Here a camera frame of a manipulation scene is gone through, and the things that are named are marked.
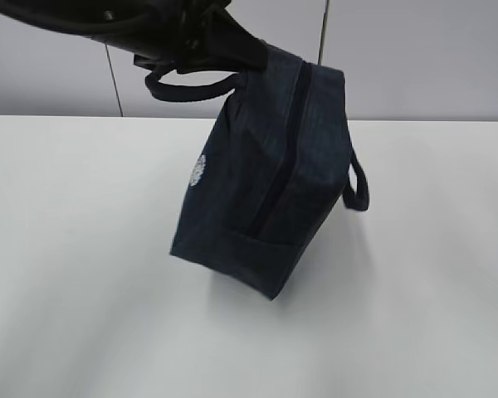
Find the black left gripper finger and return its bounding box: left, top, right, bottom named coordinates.
left=178, top=7, right=268, bottom=73

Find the navy blue lunch bag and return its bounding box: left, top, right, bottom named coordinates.
left=145, top=46, right=369, bottom=299

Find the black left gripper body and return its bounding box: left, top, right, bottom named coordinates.
left=7, top=1, right=232, bottom=73

